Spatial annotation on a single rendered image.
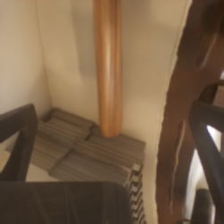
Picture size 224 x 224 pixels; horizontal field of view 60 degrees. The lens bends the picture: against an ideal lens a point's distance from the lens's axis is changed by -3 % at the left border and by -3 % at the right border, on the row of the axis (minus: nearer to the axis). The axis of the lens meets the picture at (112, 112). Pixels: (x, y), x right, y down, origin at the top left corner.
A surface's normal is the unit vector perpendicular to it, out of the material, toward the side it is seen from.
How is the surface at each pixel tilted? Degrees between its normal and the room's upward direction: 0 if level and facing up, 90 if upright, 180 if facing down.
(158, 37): 0
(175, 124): 0
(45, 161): 90
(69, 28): 0
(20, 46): 90
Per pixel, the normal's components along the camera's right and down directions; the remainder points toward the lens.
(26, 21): 0.89, 0.32
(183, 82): -0.44, 0.51
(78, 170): 0.03, -0.81
